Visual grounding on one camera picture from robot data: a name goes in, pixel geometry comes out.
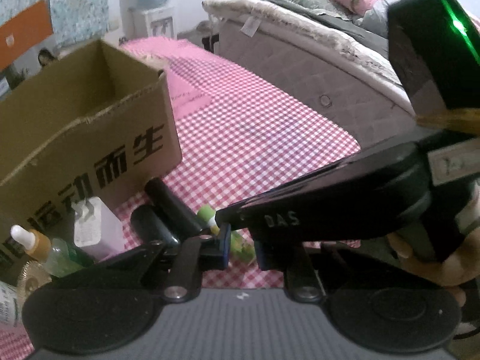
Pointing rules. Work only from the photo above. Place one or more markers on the black cylinder tube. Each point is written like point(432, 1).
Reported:
point(178, 217)
point(150, 228)

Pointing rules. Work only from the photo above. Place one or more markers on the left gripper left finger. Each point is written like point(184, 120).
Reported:
point(173, 274)

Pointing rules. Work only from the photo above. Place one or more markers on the small green white tube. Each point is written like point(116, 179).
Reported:
point(235, 244)

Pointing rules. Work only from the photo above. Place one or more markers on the grey blanket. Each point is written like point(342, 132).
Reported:
point(353, 17)

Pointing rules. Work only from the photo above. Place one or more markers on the brown cardboard box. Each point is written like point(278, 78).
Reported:
point(97, 123)

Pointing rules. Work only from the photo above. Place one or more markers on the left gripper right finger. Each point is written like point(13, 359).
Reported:
point(288, 256)

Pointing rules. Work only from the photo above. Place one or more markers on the orange appliance box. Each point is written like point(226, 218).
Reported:
point(28, 44)

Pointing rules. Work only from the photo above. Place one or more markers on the white supplement bottle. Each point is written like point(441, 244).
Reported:
point(10, 316)

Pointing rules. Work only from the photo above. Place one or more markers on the white water dispenser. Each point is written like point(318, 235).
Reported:
point(154, 22)

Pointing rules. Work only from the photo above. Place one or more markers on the white power adapter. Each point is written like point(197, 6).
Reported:
point(97, 231)

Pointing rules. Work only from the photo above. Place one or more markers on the green dropper bottle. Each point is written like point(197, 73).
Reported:
point(57, 257)

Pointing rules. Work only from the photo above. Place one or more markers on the bed mattress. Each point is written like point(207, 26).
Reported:
point(333, 66)

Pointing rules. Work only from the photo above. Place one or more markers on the gold lid jar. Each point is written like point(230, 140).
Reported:
point(31, 277)

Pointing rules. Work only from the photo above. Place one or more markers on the person's right hand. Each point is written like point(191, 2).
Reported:
point(460, 267)

